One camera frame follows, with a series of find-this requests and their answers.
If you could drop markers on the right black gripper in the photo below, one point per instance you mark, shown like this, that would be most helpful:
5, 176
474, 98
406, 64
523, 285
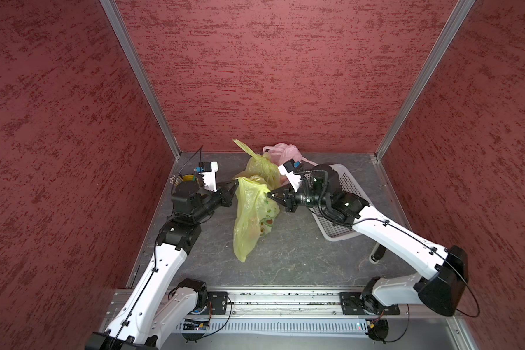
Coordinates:
289, 200

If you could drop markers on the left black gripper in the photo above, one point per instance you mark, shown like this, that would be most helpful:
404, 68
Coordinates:
226, 194

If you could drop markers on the green plastic bag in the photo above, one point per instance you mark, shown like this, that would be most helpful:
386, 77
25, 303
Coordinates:
255, 217
260, 165

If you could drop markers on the pink plastic bag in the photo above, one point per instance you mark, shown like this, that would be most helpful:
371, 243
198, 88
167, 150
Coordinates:
282, 153

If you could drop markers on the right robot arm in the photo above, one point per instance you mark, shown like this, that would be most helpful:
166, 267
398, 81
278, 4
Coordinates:
441, 274

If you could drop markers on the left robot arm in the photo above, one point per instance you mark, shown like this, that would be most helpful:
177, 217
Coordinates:
144, 321

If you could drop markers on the yellow pencil cup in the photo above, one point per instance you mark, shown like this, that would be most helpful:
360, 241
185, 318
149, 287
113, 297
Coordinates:
178, 179

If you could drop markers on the white plastic basket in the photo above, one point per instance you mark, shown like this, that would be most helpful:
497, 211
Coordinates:
336, 200

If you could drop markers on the black white marker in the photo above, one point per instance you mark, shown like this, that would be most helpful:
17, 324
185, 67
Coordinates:
377, 253

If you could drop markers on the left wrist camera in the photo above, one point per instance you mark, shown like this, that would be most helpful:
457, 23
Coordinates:
207, 172

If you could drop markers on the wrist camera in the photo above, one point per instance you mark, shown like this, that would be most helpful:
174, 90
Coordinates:
207, 172
289, 169

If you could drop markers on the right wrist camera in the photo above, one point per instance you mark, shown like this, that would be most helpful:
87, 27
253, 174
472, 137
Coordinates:
289, 169

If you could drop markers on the aluminium front rail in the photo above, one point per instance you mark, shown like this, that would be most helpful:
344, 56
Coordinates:
256, 302

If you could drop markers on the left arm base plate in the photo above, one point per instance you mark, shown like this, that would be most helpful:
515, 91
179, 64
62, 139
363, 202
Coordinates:
212, 303

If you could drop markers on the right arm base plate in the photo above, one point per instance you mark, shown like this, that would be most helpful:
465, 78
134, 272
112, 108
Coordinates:
354, 304

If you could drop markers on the left aluminium corner post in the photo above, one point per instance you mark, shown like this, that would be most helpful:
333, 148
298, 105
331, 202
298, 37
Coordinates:
121, 32

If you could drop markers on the aluminium corner post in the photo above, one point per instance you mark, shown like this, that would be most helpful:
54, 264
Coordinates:
442, 43
121, 32

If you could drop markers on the right aluminium corner post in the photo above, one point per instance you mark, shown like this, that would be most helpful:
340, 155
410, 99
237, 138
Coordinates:
442, 43

